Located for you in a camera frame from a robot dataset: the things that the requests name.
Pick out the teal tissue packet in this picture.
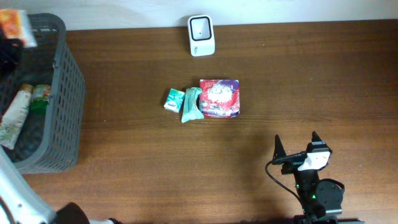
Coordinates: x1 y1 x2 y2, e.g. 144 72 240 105
164 88 185 113

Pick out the dark grey plastic basket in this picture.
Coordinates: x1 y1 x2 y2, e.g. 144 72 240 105
1 13 86 174

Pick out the orange tissue packet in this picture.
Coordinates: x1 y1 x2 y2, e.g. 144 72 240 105
1 9 37 48

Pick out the red purple snack bag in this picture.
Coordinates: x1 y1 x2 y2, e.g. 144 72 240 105
199 80 240 118

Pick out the mint toilet tissue pack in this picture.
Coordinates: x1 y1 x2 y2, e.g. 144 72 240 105
181 87 204 123

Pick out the green lid jar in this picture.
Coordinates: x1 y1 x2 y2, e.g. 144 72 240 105
30 84 51 114

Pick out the white bamboo print tube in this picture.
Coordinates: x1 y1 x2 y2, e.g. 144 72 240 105
1 84 34 150

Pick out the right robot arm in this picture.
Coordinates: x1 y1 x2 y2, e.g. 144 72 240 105
265 131 362 224

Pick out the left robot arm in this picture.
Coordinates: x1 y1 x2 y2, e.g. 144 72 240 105
1 28 121 224

